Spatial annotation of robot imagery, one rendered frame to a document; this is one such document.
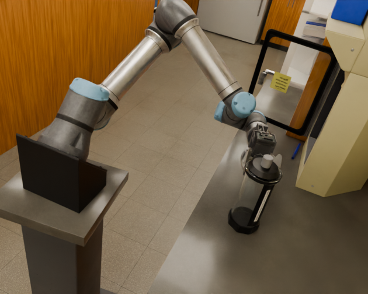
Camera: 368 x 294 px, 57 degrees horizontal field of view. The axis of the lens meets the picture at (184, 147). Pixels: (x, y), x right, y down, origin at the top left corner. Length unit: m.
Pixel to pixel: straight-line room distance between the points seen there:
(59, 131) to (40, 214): 0.25
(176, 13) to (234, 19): 5.15
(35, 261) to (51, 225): 0.33
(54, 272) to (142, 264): 0.85
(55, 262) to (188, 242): 0.50
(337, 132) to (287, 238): 0.39
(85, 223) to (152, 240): 1.22
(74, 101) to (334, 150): 0.87
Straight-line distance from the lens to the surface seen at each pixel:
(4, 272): 2.15
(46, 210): 1.09
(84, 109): 1.03
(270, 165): 0.99
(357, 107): 1.21
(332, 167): 1.31
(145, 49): 1.23
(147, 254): 2.16
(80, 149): 1.02
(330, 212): 1.34
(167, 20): 1.16
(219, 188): 1.22
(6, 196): 1.15
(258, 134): 1.08
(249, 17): 6.21
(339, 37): 1.14
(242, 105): 1.07
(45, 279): 1.42
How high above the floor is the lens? 1.73
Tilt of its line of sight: 35 degrees down
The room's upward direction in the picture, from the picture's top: 12 degrees clockwise
